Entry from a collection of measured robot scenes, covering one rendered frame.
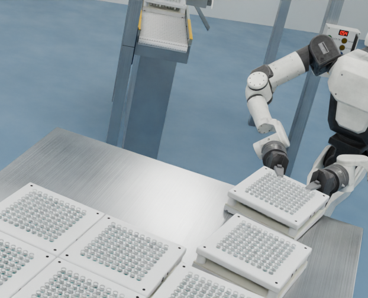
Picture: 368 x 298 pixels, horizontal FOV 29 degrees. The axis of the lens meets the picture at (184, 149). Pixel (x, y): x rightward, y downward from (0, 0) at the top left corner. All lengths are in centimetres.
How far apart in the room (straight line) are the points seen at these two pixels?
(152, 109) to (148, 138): 18
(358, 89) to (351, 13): 518
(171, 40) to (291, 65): 113
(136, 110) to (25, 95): 110
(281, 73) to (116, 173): 79
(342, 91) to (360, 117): 12
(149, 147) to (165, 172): 170
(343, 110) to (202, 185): 66
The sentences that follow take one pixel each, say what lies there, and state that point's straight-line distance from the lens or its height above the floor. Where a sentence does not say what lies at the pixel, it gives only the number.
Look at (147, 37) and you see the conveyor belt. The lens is 371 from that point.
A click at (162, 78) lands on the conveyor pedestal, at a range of 390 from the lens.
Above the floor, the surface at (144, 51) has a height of 75.
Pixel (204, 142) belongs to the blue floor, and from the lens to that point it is 464.
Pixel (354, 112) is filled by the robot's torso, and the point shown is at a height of 107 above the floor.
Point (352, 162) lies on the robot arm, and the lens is 252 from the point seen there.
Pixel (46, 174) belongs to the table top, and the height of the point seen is 86.
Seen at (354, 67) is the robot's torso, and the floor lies 122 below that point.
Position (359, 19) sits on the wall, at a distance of 789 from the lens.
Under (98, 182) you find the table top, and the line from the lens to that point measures 225.
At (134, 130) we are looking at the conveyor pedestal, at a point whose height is 25.
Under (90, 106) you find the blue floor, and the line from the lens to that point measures 482.
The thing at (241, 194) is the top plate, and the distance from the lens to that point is 221.
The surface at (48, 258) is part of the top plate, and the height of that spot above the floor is 93.
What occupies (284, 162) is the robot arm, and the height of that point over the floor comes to 96.
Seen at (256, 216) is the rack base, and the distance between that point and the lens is 221.
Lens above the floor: 199
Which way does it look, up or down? 26 degrees down
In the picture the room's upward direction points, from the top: 13 degrees clockwise
